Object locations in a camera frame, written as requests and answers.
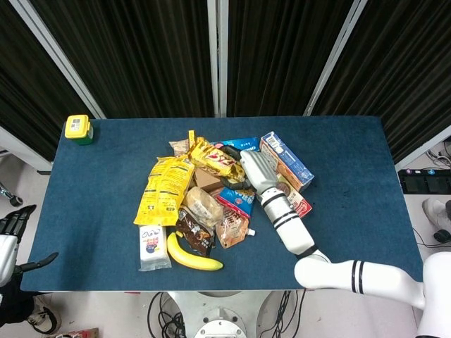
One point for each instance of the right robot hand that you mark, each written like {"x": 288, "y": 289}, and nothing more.
{"x": 259, "y": 170}

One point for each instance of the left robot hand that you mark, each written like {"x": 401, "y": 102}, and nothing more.
{"x": 8, "y": 243}

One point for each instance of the gold red candy bag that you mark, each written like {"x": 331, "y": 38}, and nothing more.
{"x": 215, "y": 160}

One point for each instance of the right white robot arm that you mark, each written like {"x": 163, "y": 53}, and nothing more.
{"x": 317, "y": 264}

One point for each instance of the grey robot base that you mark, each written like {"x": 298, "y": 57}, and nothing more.
{"x": 218, "y": 313}

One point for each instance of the small blue snack pouch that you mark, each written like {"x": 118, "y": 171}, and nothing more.
{"x": 239, "y": 200}

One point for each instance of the small beige snack packet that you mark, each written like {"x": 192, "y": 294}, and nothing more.
{"x": 179, "y": 148}

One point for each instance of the white plastic snack packet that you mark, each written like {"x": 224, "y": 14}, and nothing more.
{"x": 153, "y": 248}

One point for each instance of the blue Oreo box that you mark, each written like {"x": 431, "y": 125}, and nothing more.
{"x": 243, "y": 143}

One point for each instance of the blue white cracker box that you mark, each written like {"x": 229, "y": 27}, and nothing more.
{"x": 290, "y": 160}

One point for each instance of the black caster wheel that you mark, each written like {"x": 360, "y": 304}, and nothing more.
{"x": 14, "y": 200}

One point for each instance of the white red pie box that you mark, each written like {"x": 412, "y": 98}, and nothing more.
{"x": 299, "y": 204}

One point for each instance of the plain brown cardboard box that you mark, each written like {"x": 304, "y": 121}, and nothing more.
{"x": 206, "y": 179}

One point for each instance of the brown spouted drink pouch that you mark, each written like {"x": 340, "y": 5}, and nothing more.
{"x": 230, "y": 229}

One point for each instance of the bread in clear bag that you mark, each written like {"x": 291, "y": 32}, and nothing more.
{"x": 204, "y": 207}

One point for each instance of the thin yellow stick box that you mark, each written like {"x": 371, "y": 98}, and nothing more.
{"x": 191, "y": 135}

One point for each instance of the black white sneaker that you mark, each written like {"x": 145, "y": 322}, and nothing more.
{"x": 44, "y": 315}

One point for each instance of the dark brown chocolate wrapper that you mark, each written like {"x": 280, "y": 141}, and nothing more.
{"x": 195, "y": 234}

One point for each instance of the yellow chips bag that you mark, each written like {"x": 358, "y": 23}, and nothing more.
{"x": 165, "y": 190}

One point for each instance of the blue table mat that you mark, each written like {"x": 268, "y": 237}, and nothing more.
{"x": 105, "y": 211}

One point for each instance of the yellow banana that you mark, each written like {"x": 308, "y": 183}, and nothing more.
{"x": 186, "y": 258}

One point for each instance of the red cardboard box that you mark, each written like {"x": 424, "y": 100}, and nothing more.
{"x": 82, "y": 333}

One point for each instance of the black curtain panel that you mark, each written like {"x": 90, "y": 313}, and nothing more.
{"x": 28, "y": 88}
{"x": 134, "y": 53}
{"x": 278, "y": 53}
{"x": 405, "y": 70}

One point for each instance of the yellow-lidded green jar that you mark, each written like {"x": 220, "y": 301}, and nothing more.
{"x": 79, "y": 130}

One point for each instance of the black electronic device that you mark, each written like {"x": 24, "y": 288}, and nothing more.
{"x": 426, "y": 181}

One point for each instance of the white frame post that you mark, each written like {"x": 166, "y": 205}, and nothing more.
{"x": 334, "y": 56}
{"x": 216, "y": 56}
{"x": 56, "y": 56}

